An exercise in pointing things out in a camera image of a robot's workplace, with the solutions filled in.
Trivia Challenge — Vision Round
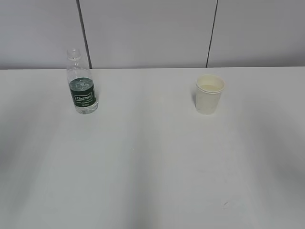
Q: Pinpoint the white paper cup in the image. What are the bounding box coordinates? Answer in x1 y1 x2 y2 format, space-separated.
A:
195 74 225 115

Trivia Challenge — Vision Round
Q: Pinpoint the clear water bottle green label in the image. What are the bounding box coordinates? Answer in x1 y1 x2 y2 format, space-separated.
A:
67 49 98 115

